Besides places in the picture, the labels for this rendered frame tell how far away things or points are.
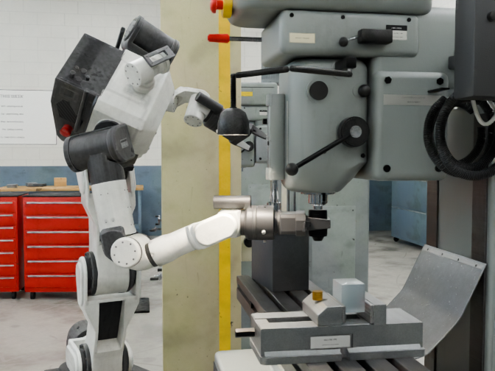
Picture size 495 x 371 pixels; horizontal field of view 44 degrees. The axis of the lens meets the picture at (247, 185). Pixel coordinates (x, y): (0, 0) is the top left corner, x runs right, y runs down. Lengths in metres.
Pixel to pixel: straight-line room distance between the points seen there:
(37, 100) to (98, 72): 8.90
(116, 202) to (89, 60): 0.42
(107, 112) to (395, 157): 0.76
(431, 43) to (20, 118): 9.48
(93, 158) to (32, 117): 9.04
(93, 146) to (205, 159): 1.66
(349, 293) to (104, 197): 0.66
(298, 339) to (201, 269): 2.02
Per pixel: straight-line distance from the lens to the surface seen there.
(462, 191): 1.64
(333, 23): 1.44
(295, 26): 1.41
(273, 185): 1.98
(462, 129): 1.65
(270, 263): 1.86
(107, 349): 2.15
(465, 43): 1.31
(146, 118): 1.68
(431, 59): 1.53
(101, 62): 1.76
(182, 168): 3.19
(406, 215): 9.50
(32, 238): 6.13
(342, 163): 1.44
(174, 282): 3.26
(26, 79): 10.69
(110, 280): 2.01
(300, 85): 1.43
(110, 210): 1.58
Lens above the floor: 1.40
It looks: 3 degrees down
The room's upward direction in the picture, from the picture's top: straight up
